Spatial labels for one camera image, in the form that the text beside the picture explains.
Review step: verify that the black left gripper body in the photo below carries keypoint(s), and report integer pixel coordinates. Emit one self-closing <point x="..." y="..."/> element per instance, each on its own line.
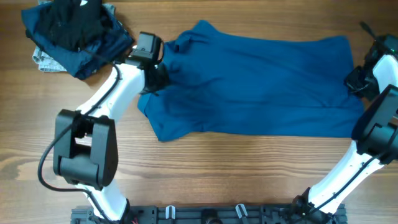
<point x="159" y="79"/>

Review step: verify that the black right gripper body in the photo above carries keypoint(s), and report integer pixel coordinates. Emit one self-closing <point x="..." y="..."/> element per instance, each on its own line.
<point x="362" y="81"/>

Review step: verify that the teal blue polo shirt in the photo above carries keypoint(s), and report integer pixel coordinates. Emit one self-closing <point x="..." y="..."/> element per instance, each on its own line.
<point x="240" y="85"/>

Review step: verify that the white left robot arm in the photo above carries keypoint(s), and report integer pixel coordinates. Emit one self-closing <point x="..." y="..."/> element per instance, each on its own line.
<point x="86" y="153"/>

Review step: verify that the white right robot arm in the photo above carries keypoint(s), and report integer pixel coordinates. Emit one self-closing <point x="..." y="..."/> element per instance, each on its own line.
<point x="374" y="136"/>

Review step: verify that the navy folded garment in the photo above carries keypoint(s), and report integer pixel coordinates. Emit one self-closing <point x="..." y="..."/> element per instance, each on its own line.
<point x="82" y="63"/>

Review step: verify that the black folded garment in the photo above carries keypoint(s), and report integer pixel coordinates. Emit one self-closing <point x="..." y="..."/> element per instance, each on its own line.
<point x="71" y="24"/>

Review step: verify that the light grey folded garment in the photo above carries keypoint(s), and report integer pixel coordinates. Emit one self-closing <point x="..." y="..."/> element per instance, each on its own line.
<point x="45" y="62"/>

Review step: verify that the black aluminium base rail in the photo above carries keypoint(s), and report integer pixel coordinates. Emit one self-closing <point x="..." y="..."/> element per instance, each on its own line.
<point x="264" y="214"/>

